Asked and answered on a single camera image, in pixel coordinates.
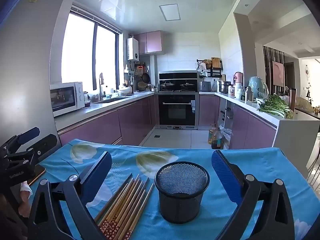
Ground bunch of bamboo chopsticks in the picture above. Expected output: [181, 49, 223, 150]
[94, 174, 155, 240]

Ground black pot with glass lid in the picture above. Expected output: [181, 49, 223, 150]
[180, 80, 197, 92]
[160, 80, 175, 92]

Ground black integrated stove oven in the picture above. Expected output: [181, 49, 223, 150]
[155, 70, 200, 130]

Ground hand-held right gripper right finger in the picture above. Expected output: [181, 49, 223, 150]
[211, 150, 295, 240]

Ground pink base cabinet run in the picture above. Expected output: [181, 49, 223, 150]
[199, 94, 278, 150]
[57, 95, 157, 148]

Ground grey refrigerator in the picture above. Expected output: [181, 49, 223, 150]
[0, 0, 73, 160]

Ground white water heater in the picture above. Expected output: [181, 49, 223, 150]
[127, 37, 140, 62]

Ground steel faucet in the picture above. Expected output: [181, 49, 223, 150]
[99, 72, 105, 102]

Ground ceiling light panel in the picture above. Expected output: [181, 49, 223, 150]
[159, 4, 181, 21]

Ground green leafy vegetables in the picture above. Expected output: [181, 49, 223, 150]
[257, 94, 293, 118]

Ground brown tumbler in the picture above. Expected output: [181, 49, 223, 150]
[289, 88, 297, 112]

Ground pink wall picture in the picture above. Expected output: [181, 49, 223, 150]
[272, 61, 285, 87]

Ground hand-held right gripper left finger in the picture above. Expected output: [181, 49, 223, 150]
[26, 151, 113, 240]

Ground white plastic bag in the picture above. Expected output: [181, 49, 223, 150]
[221, 127, 233, 143]

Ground dark slatted partition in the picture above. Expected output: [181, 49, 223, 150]
[262, 45, 285, 95]

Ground pink wall cabinet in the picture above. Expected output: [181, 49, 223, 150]
[134, 30, 165, 55]

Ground steel stockpot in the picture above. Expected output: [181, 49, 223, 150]
[218, 80, 231, 93]

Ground black mesh holder cup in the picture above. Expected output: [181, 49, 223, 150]
[154, 162, 210, 224]

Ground yellow oil bottle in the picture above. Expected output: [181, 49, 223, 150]
[208, 125, 218, 144]

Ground blue floral blanket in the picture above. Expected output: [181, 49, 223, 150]
[30, 139, 310, 240]

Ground kitchen window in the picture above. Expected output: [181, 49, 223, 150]
[61, 4, 123, 93]

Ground dark smartphone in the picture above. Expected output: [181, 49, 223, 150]
[26, 164, 47, 186]

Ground white microwave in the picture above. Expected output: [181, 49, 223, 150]
[50, 82, 85, 117]

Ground person's left hand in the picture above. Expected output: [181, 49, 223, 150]
[17, 182, 34, 218]

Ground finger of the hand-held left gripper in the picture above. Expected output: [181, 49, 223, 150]
[0, 127, 40, 157]
[15, 134, 58, 163]

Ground dark oil bottle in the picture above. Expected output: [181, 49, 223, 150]
[212, 127, 223, 149]

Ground black wall rack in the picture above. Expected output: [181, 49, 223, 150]
[197, 59, 223, 78]

